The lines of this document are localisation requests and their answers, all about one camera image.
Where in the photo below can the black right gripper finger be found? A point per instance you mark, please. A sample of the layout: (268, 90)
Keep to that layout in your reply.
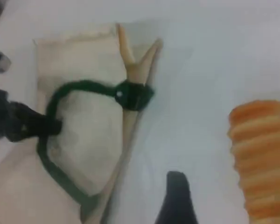
(177, 203)

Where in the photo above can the long ridged golden bread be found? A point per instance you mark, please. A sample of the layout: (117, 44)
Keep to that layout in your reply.
(261, 163)

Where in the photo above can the white cloth bag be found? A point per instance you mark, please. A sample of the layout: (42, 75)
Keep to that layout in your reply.
(88, 140)

